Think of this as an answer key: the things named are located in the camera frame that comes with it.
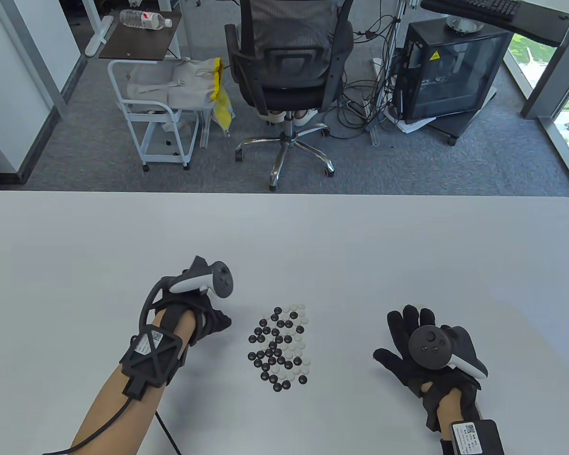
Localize person's right hand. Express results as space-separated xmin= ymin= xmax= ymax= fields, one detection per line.
xmin=373 ymin=305 xmax=482 ymax=432

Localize person's left hand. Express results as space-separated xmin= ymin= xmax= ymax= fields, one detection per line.
xmin=145 ymin=296 xmax=232 ymax=346

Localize pile of mixed go stones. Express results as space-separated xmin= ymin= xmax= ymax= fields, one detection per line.
xmin=248 ymin=304 xmax=312 ymax=393

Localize black white hand controller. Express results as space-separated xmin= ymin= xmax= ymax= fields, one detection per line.
xmin=408 ymin=325 xmax=488 ymax=380
xmin=170 ymin=256 xmax=234 ymax=299

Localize white metal cart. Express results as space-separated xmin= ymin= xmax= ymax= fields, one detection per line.
xmin=108 ymin=59 xmax=201 ymax=172

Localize yellow plastic bag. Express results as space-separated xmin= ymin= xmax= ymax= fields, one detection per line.
xmin=211 ymin=58 xmax=235 ymax=138

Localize aluminium profile stand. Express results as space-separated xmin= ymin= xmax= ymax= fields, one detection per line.
xmin=370 ymin=0 xmax=408 ymax=145

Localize white papers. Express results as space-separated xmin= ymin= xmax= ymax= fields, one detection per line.
xmin=384 ymin=107 xmax=437 ymax=134

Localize black rolling platform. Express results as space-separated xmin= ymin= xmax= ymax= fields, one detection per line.
xmin=427 ymin=85 xmax=498 ymax=146

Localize grey fabric bag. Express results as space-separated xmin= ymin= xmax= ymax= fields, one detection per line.
xmin=126 ymin=59 xmax=219 ymax=112

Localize black mesh office chair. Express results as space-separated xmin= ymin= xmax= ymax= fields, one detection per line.
xmin=224 ymin=0 xmax=355 ymax=191

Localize black computer tower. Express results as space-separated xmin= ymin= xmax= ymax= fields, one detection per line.
xmin=393 ymin=20 xmax=514 ymax=121

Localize small brown side table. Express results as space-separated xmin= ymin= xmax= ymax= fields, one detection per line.
xmin=99 ymin=9 xmax=183 ymax=61

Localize white desk leg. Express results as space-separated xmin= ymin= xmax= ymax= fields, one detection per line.
xmin=83 ymin=0 xmax=115 ymax=58

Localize clear plastic water bottle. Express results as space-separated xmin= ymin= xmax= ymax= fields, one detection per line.
xmin=119 ymin=9 xmax=173 ymax=30

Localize white bowl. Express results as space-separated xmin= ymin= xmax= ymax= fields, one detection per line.
xmin=446 ymin=14 xmax=484 ymax=35

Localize black desk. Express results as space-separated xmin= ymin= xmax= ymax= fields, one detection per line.
xmin=420 ymin=0 xmax=569 ymax=47

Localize black keyboard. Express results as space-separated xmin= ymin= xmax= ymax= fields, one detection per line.
xmin=462 ymin=0 xmax=522 ymax=22

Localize black framed wrist camera module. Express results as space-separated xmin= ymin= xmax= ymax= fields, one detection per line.
xmin=119 ymin=327 xmax=186 ymax=398

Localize black boxed wrist camera module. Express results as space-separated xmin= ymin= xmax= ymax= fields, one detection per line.
xmin=440 ymin=419 xmax=505 ymax=455

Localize black braided cable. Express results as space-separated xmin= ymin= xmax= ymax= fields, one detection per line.
xmin=43 ymin=393 xmax=181 ymax=455

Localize tangle of black cables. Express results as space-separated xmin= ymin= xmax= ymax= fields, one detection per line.
xmin=330 ymin=0 xmax=408 ymax=140

